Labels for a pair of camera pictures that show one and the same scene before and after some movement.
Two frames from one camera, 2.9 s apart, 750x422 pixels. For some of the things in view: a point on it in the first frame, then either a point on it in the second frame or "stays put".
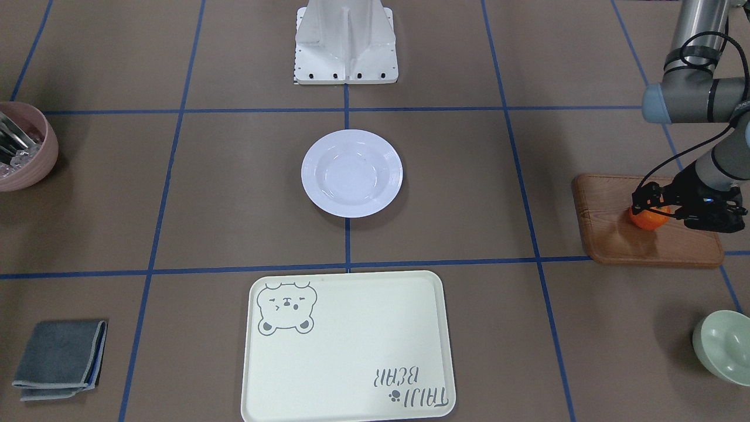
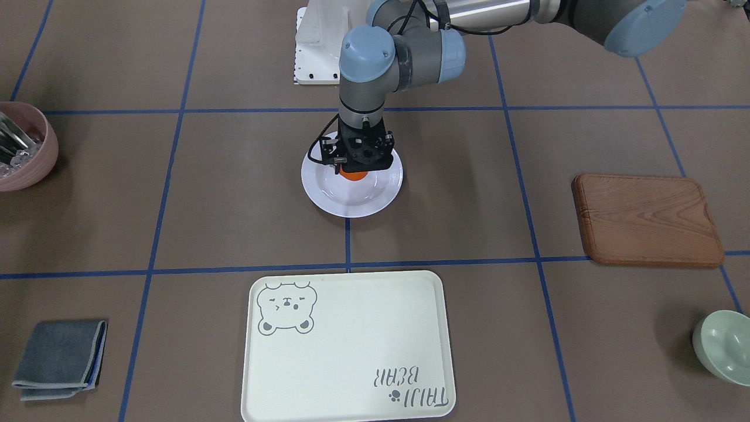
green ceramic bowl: [722, 343] stays put
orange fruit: [650, 220] → [353, 176]
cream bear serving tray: [347, 347] stays put
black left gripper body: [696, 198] → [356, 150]
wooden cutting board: [604, 203] stays put
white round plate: [351, 173] stays put
